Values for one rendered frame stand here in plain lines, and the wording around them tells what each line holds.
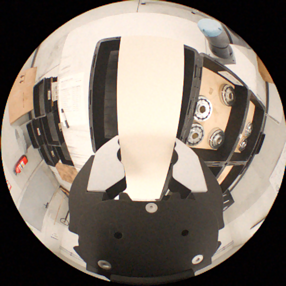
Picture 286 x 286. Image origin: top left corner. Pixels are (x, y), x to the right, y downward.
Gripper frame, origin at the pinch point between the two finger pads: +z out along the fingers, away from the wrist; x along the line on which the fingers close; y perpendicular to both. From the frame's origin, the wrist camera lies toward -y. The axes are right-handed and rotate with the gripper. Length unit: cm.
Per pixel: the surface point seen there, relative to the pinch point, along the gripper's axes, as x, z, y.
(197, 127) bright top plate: 20.6, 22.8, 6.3
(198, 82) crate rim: 14.6, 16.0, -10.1
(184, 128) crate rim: 11.8, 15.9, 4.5
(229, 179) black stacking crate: 68, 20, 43
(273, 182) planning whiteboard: 337, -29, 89
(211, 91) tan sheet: 27.2, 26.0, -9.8
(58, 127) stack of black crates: -93, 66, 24
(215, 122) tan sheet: 32.7, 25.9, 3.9
